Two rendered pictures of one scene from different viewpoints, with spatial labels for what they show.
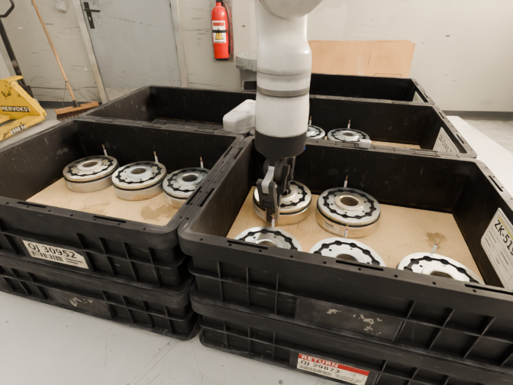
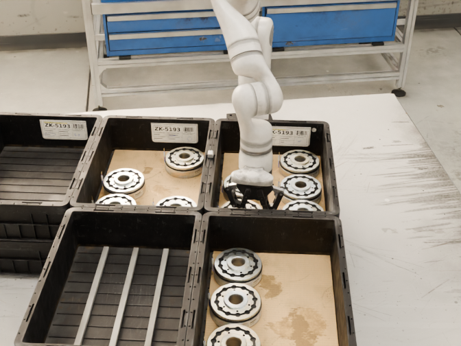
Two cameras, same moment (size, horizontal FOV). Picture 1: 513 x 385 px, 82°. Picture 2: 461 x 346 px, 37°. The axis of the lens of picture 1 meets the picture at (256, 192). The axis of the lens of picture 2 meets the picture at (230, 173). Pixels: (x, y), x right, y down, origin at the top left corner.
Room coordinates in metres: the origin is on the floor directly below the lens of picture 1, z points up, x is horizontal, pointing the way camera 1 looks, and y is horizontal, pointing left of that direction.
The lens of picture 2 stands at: (0.72, 1.19, 1.87)
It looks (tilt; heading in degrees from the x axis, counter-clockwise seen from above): 35 degrees down; 258
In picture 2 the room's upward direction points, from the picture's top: straight up
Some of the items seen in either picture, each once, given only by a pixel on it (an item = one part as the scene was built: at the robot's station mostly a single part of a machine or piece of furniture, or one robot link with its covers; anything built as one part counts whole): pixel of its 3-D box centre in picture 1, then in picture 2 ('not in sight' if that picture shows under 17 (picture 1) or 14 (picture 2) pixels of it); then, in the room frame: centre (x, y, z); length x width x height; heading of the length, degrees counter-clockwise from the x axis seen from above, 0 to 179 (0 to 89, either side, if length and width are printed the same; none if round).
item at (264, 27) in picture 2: not in sight; (255, 47); (0.29, -0.54, 1.05); 0.09 x 0.09 x 0.17; 66
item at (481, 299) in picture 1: (354, 197); (272, 165); (0.34, -0.14, 0.92); 0.40 x 0.30 x 0.02; 75
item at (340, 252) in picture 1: (346, 262); (300, 185); (0.27, -0.12, 0.86); 0.05 x 0.05 x 0.01
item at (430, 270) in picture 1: (443, 281); (300, 159); (0.24, -0.23, 0.86); 0.05 x 0.05 x 0.01
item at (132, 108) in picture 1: (189, 127); (121, 294); (0.73, 0.17, 0.87); 0.40 x 0.30 x 0.11; 75
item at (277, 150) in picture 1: (279, 152); (254, 180); (0.40, -0.04, 0.95); 0.08 x 0.08 x 0.09
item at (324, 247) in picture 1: (346, 265); (300, 187); (0.27, -0.12, 0.86); 0.10 x 0.10 x 0.01
